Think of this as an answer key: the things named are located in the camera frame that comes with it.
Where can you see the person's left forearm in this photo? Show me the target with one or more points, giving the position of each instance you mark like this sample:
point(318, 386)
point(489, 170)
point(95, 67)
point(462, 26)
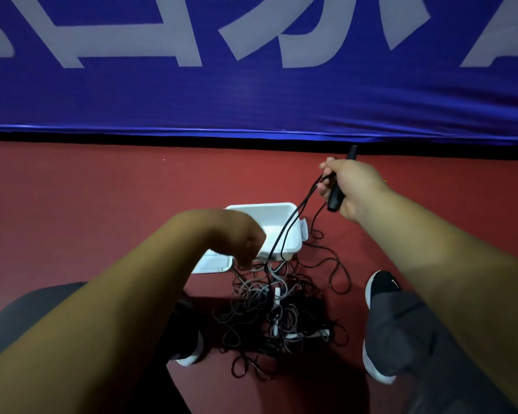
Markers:
point(90, 323)

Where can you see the person's left black shoe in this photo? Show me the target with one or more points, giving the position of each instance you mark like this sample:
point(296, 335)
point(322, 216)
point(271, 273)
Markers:
point(192, 340)

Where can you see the person's left grey trouser leg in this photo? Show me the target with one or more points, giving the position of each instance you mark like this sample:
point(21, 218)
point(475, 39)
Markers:
point(21, 310)

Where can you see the blue banner with white letters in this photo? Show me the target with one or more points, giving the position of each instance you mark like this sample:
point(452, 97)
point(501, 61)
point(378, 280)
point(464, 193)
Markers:
point(259, 94)

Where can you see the person's right forearm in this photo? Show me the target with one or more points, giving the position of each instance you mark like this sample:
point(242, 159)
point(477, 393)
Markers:
point(453, 271)

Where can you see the person's left fingers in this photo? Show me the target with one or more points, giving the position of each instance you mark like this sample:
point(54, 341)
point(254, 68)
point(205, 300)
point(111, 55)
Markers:
point(252, 252)

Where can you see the white plastic storage box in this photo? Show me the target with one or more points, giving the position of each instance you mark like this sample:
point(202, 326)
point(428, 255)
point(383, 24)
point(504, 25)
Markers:
point(276, 217)

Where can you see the person's black shoe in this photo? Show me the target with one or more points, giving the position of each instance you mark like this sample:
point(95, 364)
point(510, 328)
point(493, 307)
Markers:
point(382, 283)
point(192, 340)

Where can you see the person's right fingers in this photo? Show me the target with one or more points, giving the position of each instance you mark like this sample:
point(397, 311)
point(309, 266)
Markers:
point(326, 168)

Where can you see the person's grey trouser leg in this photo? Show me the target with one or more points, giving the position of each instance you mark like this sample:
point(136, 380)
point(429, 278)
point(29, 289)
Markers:
point(21, 310)
point(414, 340)

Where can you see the person's right hand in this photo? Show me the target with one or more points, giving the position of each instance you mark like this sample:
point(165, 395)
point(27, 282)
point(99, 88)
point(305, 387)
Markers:
point(358, 185)

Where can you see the white plastic box lid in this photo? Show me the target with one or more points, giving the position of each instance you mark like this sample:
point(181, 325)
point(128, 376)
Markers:
point(211, 262)

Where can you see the person's right black shoe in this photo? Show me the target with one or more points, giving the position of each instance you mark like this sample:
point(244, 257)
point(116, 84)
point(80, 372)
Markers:
point(382, 283)

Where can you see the person's left hand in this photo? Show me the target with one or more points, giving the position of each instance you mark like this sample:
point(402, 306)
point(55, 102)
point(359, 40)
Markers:
point(233, 232)

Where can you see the person's right grey trouser leg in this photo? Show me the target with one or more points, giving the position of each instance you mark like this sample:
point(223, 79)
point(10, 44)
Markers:
point(414, 340)

